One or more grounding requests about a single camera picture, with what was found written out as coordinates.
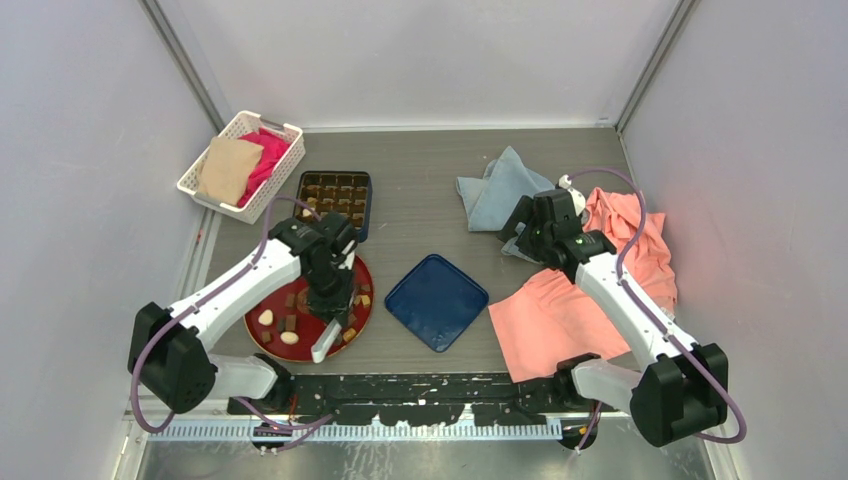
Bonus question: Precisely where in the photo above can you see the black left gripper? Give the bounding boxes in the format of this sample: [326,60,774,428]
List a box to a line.
[304,261,356,328]

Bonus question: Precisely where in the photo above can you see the metal tongs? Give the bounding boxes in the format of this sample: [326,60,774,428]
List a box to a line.
[310,320,342,364]

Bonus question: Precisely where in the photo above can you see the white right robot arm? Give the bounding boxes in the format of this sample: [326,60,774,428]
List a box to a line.
[497,189,733,447]

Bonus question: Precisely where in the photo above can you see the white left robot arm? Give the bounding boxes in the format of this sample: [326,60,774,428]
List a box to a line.
[128,211,358,414]

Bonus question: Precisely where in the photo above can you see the blue chocolate tin box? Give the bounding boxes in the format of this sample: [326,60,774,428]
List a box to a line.
[297,170,373,243]

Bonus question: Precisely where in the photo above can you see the white oval chocolate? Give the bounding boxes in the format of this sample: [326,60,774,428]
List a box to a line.
[257,309,274,327]
[280,331,299,345]

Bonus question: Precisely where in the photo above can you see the caramel cube chocolate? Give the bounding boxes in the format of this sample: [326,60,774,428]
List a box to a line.
[342,328,357,343]

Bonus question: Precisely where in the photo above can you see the light blue denim cloth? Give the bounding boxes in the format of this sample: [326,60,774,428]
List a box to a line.
[456,146,554,233]

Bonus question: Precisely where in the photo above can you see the red round tray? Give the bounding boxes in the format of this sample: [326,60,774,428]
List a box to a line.
[244,257,375,363]

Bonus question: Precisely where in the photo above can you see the pink cloth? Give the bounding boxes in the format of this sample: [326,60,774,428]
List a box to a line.
[489,213,677,383]

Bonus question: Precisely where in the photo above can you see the magenta cloth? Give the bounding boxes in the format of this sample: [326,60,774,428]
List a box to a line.
[237,128,290,208]

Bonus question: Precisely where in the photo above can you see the beige cloth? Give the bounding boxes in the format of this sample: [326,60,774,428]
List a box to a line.
[196,137,262,206]

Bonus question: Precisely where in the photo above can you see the blue tin lid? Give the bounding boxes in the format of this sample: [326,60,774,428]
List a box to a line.
[384,254,489,353]

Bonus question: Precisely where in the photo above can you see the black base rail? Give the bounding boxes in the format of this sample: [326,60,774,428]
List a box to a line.
[249,373,595,427]

